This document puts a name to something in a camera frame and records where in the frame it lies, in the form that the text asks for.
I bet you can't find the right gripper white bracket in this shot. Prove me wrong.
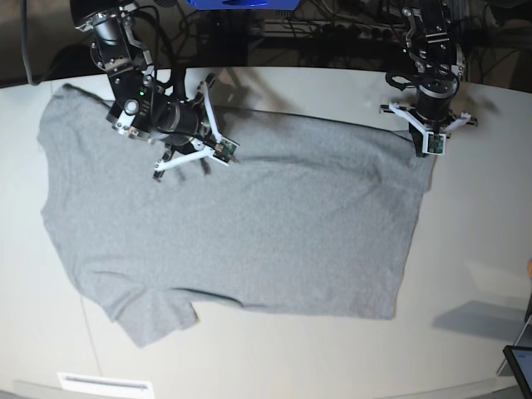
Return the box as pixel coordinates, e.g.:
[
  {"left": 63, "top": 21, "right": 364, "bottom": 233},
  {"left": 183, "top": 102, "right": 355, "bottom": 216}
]
[{"left": 153, "top": 73, "right": 239, "bottom": 180}]

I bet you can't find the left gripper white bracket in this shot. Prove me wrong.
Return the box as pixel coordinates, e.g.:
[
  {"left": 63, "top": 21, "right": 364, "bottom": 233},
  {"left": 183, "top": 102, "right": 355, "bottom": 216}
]
[{"left": 379, "top": 101, "right": 478, "bottom": 158}]

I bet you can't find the grey T-shirt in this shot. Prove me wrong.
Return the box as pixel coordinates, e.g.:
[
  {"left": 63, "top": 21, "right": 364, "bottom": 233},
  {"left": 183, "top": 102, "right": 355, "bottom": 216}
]
[{"left": 37, "top": 86, "right": 434, "bottom": 347}]

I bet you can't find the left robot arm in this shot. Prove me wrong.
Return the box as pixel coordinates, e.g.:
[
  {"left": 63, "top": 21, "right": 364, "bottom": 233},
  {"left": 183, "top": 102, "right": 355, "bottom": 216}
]
[{"left": 380, "top": 1, "right": 478, "bottom": 158}]

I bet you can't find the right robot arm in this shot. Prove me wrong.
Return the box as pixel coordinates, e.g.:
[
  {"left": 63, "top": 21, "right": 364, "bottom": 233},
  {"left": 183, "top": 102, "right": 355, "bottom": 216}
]
[{"left": 70, "top": 1, "right": 239, "bottom": 180}]

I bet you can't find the power strip with red light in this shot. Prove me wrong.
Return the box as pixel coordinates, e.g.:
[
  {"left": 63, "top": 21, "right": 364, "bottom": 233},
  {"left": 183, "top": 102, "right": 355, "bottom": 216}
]
[{"left": 334, "top": 22, "right": 405, "bottom": 42}]

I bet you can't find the white label strip on table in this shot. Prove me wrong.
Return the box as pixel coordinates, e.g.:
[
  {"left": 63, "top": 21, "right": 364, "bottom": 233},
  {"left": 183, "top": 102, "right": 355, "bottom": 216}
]
[{"left": 57, "top": 372, "right": 154, "bottom": 397}]

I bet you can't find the tablet with black frame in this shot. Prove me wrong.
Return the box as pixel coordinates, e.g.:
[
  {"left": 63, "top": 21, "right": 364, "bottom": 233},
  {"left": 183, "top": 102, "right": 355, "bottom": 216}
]
[{"left": 503, "top": 345, "right": 532, "bottom": 399}]

